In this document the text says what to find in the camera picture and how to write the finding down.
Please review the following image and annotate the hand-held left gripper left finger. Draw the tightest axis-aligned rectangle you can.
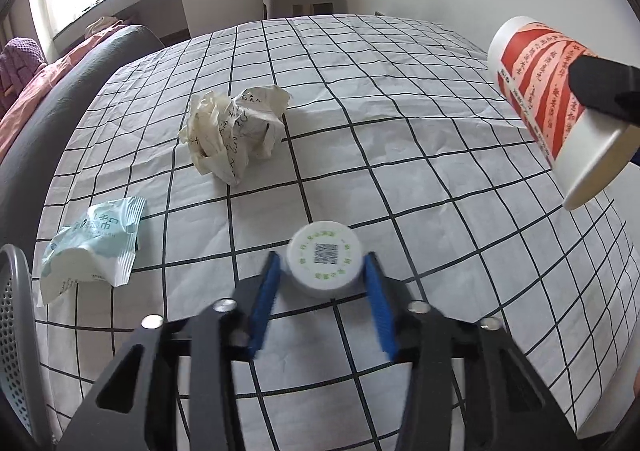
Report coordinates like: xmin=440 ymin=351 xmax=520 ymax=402
xmin=60 ymin=251 xmax=282 ymax=451

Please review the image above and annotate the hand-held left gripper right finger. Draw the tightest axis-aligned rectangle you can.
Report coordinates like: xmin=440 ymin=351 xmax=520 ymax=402
xmin=363 ymin=253 xmax=583 ymax=451

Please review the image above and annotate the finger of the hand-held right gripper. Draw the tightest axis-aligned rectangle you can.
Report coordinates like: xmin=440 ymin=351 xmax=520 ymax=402
xmin=570 ymin=56 xmax=640 ymax=124

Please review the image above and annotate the red white paper cup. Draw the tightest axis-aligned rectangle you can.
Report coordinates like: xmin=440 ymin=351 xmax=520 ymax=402
xmin=487 ymin=16 xmax=640 ymax=210

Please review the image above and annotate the white round bottle cap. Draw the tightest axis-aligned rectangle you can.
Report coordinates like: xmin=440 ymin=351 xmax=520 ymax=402
xmin=286 ymin=220 xmax=365 ymax=299

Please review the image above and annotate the light blue wet wipe packet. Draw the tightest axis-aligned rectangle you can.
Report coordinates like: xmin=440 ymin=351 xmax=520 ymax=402
xmin=36 ymin=197 xmax=147 ymax=306

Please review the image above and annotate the grey perforated plastic basket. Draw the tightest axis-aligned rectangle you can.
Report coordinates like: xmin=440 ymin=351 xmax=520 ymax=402
xmin=0 ymin=244 xmax=53 ymax=451

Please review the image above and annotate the white checkered tablecloth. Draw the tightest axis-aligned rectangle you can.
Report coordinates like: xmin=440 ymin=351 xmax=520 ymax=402
xmin=32 ymin=13 xmax=628 ymax=451

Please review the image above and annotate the crumpled written paper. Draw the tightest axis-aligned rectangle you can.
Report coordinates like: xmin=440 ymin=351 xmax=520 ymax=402
xmin=178 ymin=86 xmax=292 ymax=188

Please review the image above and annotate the bed with grey sheet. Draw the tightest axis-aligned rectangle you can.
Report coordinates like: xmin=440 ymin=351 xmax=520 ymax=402
xmin=0 ymin=25 xmax=166 ymax=252

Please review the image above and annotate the pink blanket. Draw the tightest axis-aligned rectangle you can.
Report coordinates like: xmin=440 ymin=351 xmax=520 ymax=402
xmin=0 ymin=23 xmax=126 ymax=162

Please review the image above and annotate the white crumpled cloth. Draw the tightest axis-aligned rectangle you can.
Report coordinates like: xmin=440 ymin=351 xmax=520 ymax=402
xmin=86 ymin=17 xmax=123 ymax=36

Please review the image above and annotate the purple knitted cloth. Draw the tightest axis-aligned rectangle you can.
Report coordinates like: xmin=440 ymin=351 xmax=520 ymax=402
xmin=0 ymin=37 xmax=48 ymax=96

